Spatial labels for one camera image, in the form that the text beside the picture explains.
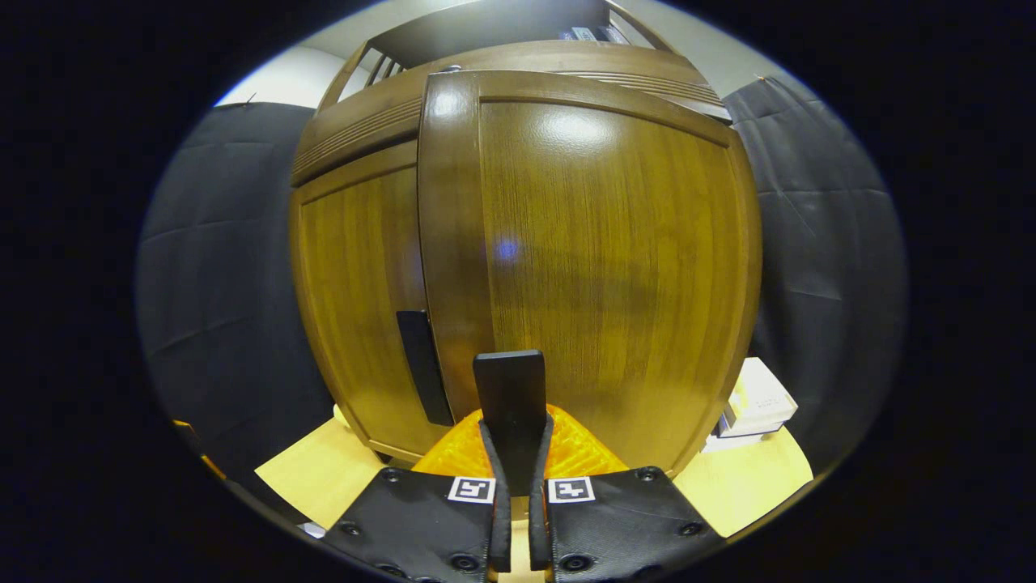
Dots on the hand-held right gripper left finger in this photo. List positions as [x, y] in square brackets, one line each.
[500, 526]

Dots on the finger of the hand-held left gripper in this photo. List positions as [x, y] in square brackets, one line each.
[212, 467]

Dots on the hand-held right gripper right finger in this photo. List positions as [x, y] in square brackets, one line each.
[541, 526]

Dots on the wooden double-door shoe cabinet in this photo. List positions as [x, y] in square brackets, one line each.
[486, 20]

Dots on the wooden drawer with black knob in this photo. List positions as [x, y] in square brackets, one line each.
[364, 129]

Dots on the light grey book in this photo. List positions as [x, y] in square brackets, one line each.
[584, 33]

